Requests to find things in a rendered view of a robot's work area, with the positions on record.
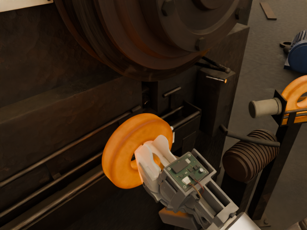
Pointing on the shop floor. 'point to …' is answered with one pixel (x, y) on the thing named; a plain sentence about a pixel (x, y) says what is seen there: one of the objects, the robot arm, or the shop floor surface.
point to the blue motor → (298, 54)
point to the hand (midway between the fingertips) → (139, 144)
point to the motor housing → (246, 167)
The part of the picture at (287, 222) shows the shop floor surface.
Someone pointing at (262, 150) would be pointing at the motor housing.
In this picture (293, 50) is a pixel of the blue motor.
